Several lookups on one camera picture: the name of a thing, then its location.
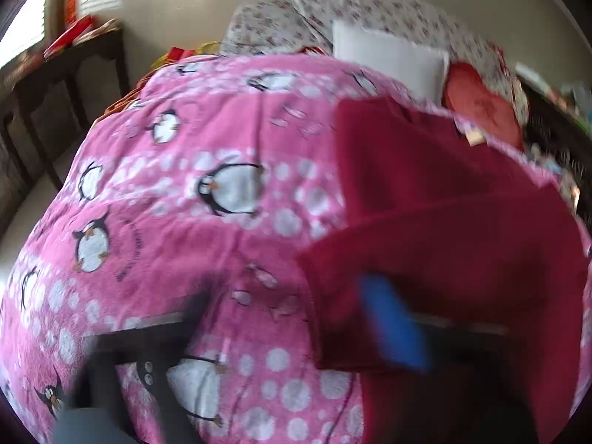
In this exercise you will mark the small floral pillow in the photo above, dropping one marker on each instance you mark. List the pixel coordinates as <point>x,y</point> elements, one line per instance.
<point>266,25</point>

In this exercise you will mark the dark cluttered shelf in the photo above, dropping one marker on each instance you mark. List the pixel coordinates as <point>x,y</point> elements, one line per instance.
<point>555,125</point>

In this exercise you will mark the dark wooden side table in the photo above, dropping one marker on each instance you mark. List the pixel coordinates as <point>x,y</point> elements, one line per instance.
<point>51,88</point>

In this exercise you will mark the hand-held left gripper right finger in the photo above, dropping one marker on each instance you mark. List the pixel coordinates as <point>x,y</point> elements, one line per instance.
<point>393,323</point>

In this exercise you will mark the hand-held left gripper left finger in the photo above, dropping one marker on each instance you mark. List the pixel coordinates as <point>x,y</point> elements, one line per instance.
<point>173,342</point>

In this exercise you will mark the red garment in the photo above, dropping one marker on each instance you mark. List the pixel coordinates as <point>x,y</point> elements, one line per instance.
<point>444,212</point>

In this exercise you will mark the red and yellow bag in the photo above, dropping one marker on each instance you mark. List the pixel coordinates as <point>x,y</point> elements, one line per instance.
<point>178,54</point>

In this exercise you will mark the pink penguin print blanket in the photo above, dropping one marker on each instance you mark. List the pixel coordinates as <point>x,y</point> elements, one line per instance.
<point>185,185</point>

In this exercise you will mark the red heart-shaped cushion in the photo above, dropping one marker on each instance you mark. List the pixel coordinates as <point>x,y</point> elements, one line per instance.
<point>481,99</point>

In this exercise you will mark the red box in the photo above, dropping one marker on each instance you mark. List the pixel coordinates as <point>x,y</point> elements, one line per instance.
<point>69,37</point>

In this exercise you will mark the white pillow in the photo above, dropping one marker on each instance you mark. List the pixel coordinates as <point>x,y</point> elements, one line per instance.
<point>393,58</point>

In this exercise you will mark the large floral pillow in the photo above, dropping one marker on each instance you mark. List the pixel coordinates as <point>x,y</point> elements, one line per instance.
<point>407,14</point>

